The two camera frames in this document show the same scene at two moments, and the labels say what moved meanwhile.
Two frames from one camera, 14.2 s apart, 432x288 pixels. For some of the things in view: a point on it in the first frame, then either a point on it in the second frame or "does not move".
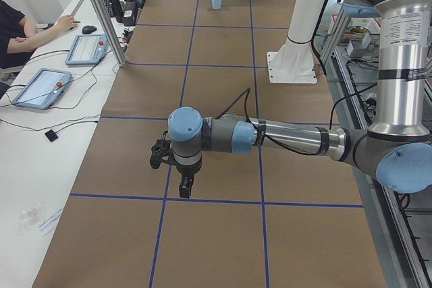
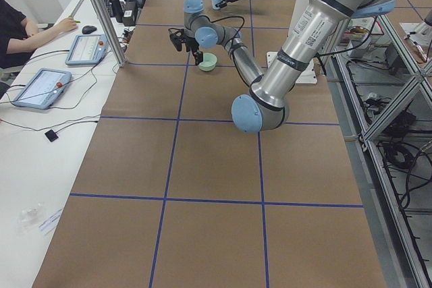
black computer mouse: x=87 y=30 does not move
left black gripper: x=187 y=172 to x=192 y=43
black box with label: x=129 y=15 does not move
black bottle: x=117 y=11 does not move
